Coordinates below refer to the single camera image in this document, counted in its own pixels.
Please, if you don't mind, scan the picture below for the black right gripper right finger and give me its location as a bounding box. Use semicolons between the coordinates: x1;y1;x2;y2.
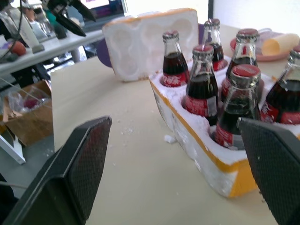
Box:
236;116;300;225

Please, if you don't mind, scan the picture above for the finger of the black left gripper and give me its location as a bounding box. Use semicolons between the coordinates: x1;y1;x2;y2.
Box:
54;10;87;38
71;0;97;23

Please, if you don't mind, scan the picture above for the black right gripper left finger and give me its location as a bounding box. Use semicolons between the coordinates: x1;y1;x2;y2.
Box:
3;115;113;225

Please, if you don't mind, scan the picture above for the brown cardboard box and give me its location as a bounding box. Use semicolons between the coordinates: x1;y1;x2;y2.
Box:
0;79;54;147

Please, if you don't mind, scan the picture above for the glass cola bottle red label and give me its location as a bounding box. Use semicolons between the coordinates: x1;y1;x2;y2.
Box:
213;63;263;150
220;28;260;104
259;45;300;126
201;18;226;72
181;44;220;127
160;30;190;89

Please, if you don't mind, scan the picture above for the white foam crate yellow tape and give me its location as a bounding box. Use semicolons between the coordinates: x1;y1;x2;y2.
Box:
149;55;300;199

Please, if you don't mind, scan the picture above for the computer monitor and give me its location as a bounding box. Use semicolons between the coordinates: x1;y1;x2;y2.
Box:
81;0;128;28

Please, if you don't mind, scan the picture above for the white background table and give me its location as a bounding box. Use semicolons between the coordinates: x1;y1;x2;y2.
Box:
0;29;106;75

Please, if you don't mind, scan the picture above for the red ball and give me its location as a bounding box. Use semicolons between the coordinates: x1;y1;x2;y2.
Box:
9;41;26;56

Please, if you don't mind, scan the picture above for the white foam lid yellow tape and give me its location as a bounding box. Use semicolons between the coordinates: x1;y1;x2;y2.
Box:
102;8;200;83

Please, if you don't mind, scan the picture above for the white rack leg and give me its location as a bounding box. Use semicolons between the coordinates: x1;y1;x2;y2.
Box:
0;133;26;165

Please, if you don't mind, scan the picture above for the clear plastic bag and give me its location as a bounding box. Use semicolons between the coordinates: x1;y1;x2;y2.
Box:
8;85;52;113

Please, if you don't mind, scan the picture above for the pink plate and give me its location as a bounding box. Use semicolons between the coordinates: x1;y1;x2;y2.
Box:
229;37;298;63

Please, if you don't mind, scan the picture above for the pale yellow cup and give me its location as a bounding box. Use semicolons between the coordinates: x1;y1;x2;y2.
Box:
261;33;300;56

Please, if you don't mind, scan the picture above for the clear plastic container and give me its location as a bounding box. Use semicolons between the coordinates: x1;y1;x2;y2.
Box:
256;28;285;42

